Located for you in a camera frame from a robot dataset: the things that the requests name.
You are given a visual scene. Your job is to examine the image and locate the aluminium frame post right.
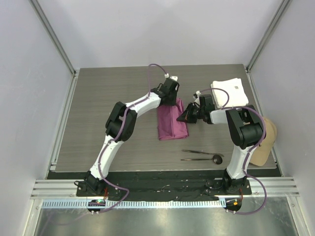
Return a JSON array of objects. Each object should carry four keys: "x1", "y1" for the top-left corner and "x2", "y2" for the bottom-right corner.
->
[{"x1": 246, "y1": 0, "x2": 292, "y2": 73}]

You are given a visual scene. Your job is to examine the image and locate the dark metal fork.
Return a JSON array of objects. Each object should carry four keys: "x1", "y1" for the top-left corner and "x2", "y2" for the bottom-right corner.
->
[{"x1": 182, "y1": 149, "x2": 224, "y2": 157}]

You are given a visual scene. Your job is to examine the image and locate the slotted cable duct strip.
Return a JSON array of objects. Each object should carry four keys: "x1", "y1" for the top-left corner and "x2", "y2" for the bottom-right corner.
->
[{"x1": 42, "y1": 199, "x2": 226, "y2": 209}]

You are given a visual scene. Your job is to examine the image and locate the aluminium frame post left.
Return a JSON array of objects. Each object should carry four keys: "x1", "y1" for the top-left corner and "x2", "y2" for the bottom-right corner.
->
[{"x1": 29, "y1": 0, "x2": 76, "y2": 76}]

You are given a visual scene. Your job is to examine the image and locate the aluminium front rail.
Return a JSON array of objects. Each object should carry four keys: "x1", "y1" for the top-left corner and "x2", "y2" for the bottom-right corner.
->
[{"x1": 31, "y1": 177, "x2": 300, "y2": 199}]

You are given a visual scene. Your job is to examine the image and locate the white folded towel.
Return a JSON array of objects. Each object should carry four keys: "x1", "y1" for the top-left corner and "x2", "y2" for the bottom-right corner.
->
[{"x1": 211, "y1": 78, "x2": 249, "y2": 109}]

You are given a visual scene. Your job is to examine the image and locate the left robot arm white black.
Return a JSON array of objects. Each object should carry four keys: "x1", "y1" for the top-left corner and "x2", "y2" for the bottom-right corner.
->
[{"x1": 81, "y1": 83, "x2": 179, "y2": 196}]

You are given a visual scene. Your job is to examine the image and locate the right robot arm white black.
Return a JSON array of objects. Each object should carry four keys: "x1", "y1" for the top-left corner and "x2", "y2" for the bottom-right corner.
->
[{"x1": 177, "y1": 94, "x2": 266, "y2": 194}]

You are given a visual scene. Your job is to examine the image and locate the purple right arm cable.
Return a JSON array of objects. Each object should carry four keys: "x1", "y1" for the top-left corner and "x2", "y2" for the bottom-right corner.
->
[{"x1": 199, "y1": 88, "x2": 268, "y2": 215}]

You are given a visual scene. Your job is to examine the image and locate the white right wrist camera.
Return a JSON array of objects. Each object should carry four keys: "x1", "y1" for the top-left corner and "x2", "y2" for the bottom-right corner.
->
[{"x1": 193, "y1": 90, "x2": 201, "y2": 105}]

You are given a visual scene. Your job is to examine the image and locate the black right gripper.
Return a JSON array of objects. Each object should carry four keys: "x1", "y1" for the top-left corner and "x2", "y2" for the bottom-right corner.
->
[{"x1": 177, "y1": 103, "x2": 205, "y2": 124}]

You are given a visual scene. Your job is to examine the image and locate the tan baseball cap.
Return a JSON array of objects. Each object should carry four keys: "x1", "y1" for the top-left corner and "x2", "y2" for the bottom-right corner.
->
[{"x1": 250, "y1": 117, "x2": 277, "y2": 167}]

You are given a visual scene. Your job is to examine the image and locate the magenta cloth napkin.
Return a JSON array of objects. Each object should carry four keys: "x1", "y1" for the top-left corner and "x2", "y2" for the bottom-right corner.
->
[{"x1": 157, "y1": 98, "x2": 189, "y2": 141}]

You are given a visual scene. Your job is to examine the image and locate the dark metal spoon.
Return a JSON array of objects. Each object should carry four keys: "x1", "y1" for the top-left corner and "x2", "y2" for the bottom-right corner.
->
[{"x1": 181, "y1": 154, "x2": 223, "y2": 165}]

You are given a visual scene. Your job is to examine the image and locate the aluminium frame post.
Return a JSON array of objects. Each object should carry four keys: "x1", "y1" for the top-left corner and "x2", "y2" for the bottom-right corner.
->
[
  {"x1": 29, "y1": 0, "x2": 76, "y2": 76},
  {"x1": 246, "y1": 0, "x2": 292, "y2": 73}
]

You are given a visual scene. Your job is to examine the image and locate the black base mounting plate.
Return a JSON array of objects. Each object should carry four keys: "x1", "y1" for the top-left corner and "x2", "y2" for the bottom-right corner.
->
[{"x1": 47, "y1": 167, "x2": 282, "y2": 187}]

